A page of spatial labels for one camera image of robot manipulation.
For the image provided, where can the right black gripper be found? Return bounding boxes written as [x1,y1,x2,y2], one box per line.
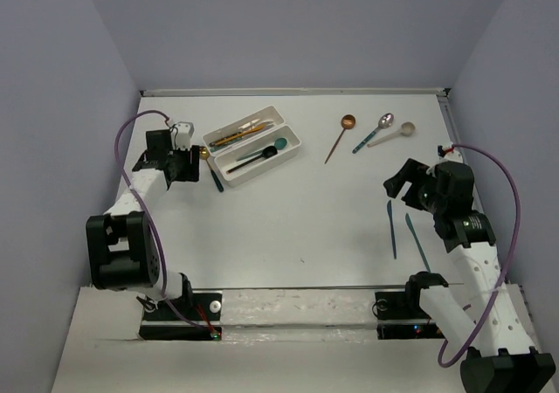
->
[382,157,445,216]

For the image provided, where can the gold spoon teal handle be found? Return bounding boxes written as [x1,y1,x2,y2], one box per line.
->
[200,146,224,193]

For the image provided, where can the steel knife teal handle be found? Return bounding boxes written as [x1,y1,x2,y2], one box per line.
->
[210,134,243,152]

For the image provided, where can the beige measuring spoon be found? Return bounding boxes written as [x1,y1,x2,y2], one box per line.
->
[367,121,416,148]

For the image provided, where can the silver spoon teal handle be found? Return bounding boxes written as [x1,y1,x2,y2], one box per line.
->
[352,113,394,154]

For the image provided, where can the steel knife dark handle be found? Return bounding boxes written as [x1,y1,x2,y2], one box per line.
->
[238,120,261,132]

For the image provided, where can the orange plastic knife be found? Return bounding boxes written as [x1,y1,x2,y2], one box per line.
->
[214,124,266,147]

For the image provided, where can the black measuring spoon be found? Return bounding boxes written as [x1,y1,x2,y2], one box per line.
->
[226,146,278,174]

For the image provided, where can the teal plastic spoon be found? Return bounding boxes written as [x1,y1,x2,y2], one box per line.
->
[237,137,287,162]

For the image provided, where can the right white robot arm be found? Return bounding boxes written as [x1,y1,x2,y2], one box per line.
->
[383,159,556,392]

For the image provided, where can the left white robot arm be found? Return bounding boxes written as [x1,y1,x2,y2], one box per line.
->
[86,122,200,319]

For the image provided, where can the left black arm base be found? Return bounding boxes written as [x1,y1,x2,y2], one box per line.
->
[136,291,223,341]

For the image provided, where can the teal plastic knife left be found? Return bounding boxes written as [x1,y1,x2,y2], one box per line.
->
[386,199,397,260]

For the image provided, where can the teal plastic knife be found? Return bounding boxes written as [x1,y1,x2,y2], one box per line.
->
[386,199,397,260]
[404,213,431,272]

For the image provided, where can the teal plastic knife right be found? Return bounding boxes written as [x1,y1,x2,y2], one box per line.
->
[404,213,431,272]

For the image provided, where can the white front utensil tray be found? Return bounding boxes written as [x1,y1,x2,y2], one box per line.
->
[210,124,302,188]

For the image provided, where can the copper round spoon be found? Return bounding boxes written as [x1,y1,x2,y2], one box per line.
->
[324,114,356,164]

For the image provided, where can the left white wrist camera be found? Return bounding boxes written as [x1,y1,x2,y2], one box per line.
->
[171,121,194,151]

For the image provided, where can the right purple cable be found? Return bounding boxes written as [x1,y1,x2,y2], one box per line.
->
[438,142,523,368]

